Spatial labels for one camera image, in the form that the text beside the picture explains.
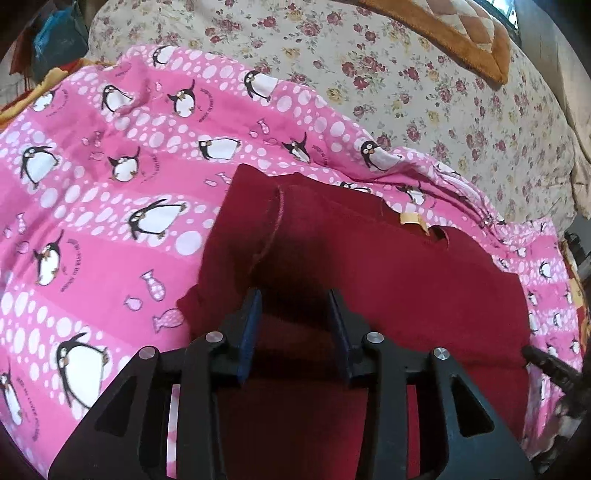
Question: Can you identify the dark red fleece garment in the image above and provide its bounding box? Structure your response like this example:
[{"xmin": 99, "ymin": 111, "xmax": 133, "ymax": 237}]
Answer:
[{"xmin": 177, "ymin": 165, "xmax": 530, "ymax": 479}]

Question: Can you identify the orange yellow blanket edge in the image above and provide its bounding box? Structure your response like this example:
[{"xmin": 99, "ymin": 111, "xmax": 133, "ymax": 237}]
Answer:
[{"xmin": 0, "ymin": 68, "xmax": 69, "ymax": 132}]

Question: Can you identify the pink penguin print blanket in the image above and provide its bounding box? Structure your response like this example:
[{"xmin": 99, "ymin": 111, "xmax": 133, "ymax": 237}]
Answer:
[{"xmin": 1, "ymin": 45, "xmax": 583, "ymax": 475}]

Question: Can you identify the blue plastic bag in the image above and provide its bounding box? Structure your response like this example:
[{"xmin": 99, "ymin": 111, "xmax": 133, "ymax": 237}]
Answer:
[{"xmin": 31, "ymin": 1, "xmax": 88, "ymax": 82}]

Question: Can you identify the orange checkered cushion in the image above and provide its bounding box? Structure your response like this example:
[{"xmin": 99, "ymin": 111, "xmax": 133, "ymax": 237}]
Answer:
[{"xmin": 361, "ymin": 0, "xmax": 512, "ymax": 85}]

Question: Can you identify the floral cream bedspread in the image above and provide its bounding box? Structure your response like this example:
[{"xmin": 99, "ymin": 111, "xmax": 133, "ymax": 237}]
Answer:
[{"xmin": 89, "ymin": 1, "xmax": 583, "ymax": 230}]

